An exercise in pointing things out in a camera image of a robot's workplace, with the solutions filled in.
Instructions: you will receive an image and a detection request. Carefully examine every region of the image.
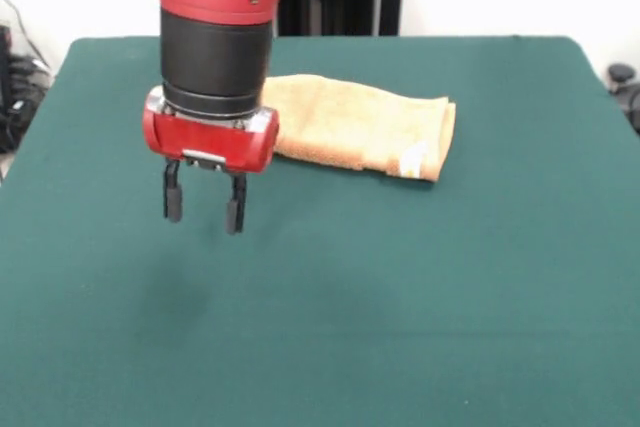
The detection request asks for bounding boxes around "tan terry towel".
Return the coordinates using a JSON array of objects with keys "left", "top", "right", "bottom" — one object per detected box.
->
[{"left": 259, "top": 74, "right": 458, "bottom": 184}]

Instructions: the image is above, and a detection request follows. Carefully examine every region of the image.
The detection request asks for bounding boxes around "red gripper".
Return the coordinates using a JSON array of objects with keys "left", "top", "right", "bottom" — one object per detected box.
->
[{"left": 142, "top": 86, "right": 281, "bottom": 236}]

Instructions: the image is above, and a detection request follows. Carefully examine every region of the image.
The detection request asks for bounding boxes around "dark green table cloth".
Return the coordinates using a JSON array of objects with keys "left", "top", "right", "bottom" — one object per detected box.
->
[{"left": 0, "top": 35, "right": 640, "bottom": 427}]

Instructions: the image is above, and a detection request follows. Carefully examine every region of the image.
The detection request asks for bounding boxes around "thin wall cable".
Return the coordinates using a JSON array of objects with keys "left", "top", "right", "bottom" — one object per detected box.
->
[{"left": 0, "top": 0, "right": 51, "bottom": 69}]

